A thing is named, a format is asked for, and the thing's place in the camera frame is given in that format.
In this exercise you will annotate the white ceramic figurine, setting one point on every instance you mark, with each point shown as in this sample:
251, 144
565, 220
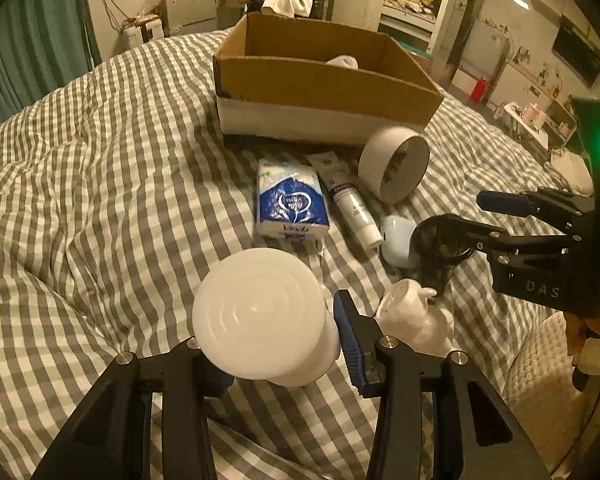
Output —
407, 311

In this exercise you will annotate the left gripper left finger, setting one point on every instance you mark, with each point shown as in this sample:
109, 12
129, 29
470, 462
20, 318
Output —
108, 434

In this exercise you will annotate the silver mini fridge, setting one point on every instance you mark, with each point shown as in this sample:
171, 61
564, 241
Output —
183, 17

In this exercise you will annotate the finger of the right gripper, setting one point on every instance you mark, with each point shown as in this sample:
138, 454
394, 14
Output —
475, 242
564, 211

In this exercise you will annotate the red fire extinguisher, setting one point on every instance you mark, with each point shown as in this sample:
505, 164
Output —
479, 91

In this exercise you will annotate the light blue earbud case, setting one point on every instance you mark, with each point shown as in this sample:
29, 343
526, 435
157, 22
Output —
396, 247

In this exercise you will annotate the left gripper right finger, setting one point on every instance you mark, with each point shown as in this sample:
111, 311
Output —
476, 435

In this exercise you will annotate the dark suitcase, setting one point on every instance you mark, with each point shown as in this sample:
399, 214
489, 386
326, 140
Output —
322, 10

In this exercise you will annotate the white plastic bottle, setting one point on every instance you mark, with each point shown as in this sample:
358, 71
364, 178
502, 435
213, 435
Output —
260, 314

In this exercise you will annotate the grey checkered duvet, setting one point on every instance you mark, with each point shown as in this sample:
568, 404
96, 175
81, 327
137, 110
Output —
117, 195

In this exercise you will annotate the small white folding table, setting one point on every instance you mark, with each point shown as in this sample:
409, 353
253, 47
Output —
512, 120

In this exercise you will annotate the blue tissue pack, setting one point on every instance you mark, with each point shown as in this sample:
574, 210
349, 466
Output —
290, 203

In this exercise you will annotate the black round object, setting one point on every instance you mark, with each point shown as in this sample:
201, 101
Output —
440, 244

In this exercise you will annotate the white cream tube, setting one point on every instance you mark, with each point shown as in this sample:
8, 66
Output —
340, 184

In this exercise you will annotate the open cardboard box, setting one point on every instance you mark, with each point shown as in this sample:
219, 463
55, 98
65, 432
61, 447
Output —
302, 80

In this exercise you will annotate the white suitcase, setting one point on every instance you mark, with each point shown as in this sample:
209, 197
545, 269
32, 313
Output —
141, 30

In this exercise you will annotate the green curtain left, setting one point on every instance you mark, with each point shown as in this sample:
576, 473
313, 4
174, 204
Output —
44, 44

